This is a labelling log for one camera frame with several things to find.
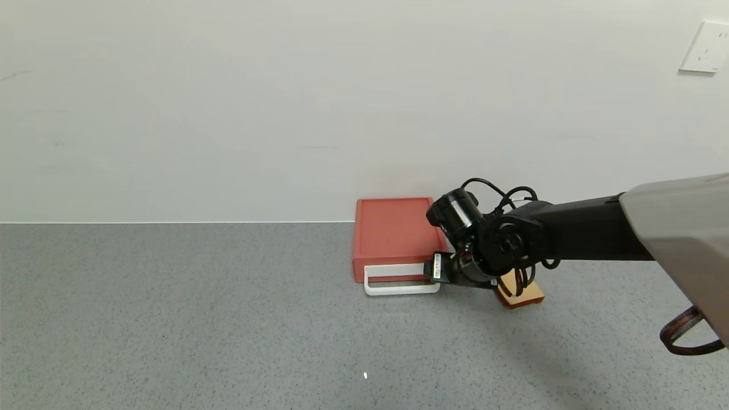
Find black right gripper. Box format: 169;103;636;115
423;251;459;284

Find red drawer with white handle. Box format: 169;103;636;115
353;256;448;297

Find red drawer case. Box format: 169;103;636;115
352;198;450;264

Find toy toast slice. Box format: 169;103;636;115
493;268;544;310

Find black camera cable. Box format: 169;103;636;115
460;178;539;216

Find black arm cable loops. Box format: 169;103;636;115
498;257;562;298

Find white wall socket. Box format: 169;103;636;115
678;21;729;74

